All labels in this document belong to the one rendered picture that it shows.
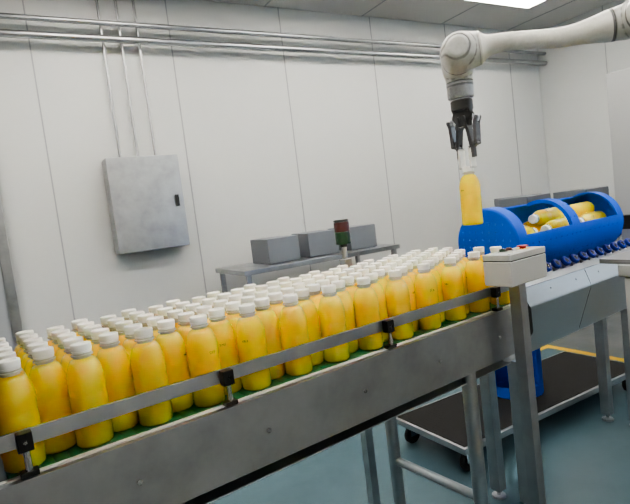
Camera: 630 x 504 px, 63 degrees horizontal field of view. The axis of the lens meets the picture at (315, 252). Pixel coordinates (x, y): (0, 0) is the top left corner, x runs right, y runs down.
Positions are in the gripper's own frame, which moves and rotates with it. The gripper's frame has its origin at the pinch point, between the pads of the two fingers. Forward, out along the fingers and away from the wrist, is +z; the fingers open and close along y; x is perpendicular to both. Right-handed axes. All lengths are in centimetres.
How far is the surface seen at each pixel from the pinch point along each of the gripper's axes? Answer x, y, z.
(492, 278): 12.0, -14.5, 39.5
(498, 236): -23.4, 7.3, 29.9
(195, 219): -37, 343, 4
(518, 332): 4, -16, 59
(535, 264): -1.6, -21.1, 37.1
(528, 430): 4, -17, 92
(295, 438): 89, -11, 65
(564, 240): -57, 0, 36
